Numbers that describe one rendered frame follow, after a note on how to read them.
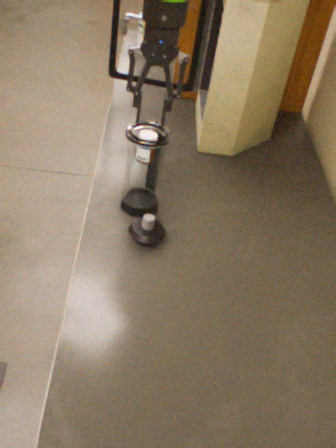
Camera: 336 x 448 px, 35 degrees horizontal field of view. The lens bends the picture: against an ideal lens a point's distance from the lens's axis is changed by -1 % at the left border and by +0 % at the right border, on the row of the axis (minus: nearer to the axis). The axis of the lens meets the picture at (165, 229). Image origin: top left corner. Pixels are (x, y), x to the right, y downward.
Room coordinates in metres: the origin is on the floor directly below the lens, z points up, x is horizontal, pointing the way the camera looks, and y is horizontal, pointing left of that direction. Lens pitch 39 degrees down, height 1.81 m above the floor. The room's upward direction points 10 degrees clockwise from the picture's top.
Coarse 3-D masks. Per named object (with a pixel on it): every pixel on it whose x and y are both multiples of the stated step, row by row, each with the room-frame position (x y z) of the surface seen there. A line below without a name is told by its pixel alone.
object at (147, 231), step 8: (144, 216) 1.02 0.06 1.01; (152, 216) 1.03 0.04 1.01; (136, 224) 1.02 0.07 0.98; (144, 224) 1.01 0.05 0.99; (152, 224) 1.01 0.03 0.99; (160, 224) 1.04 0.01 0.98; (136, 232) 0.99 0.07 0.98; (144, 232) 1.00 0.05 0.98; (152, 232) 1.00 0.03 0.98; (160, 232) 1.01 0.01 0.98; (136, 240) 0.99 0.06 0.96; (144, 240) 0.98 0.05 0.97; (152, 240) 0.98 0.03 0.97
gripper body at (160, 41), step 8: (144, 32) 1.13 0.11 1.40; (152, 32) 1.11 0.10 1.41; (160, 32) 1.11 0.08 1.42; (168, 32) 1.11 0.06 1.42; (176, 32) 1.12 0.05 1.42; (144, 40) 1.13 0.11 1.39; (152, 40) 1.11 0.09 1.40; (160, 40) 1.11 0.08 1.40; (168, 40) 1.11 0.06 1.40; (176, 40) 1.13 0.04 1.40; (144, 48) 1.13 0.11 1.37; (152, 48) 1.13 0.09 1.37; (160, 48) 1.13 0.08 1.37; (168, 48) 1.13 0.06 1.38; (176, 48) 1.14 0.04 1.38; (144, 56) 1.13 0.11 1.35; (160, 56) 1.13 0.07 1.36; (168, 56) 1.13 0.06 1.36; (176, 56) 1.14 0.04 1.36; (152, 64) 1.13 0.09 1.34; (160, 64) 1.13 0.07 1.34
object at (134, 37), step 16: (128, 0) 1.79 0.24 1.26; (192, 0) 1.78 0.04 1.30; (128, 16) 1.79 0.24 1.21; (192, 16) 1.78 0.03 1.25; (128, 32) 1.79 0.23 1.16; (192, 32) 1.78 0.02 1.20; (192, 48) 1.78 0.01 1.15; (128, 64) 1.79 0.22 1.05; (176, 64) 1.78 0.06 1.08; (160, 80) 1.78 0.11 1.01; (176, 80) 1.78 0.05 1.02
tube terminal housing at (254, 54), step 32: (224, 0) 1.53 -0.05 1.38; (256, 0) 1.48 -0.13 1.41; (288, 0) 1.55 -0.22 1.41; (224, 32) 1.47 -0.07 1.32; (256, 32) 1.48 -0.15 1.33; (288, 32) 1.58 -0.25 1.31; (224, 64) 1.47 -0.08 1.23; (256, 64) 1.49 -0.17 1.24; (288, 64) 1.62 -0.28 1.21; (224, 96) 1.48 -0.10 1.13; (256, 96) 1.52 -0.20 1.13; (224, 128) 1.48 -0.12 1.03; (256, 128) 1.56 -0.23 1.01
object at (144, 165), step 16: (128, 128) 1.14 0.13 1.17; (144, 128) 1.18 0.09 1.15; (160, 128) 1.18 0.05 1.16; (128, 144) 1.13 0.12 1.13; (128, 160) 1.12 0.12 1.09; (144, 160) 1.10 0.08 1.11; (160, 160) 1.12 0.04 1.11; (128, 176) 1.11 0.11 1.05; (144, 176) 1.10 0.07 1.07; (160, 176) 1.13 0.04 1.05; (128, 192) 1.11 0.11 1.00; (144, 192) 1.10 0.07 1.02
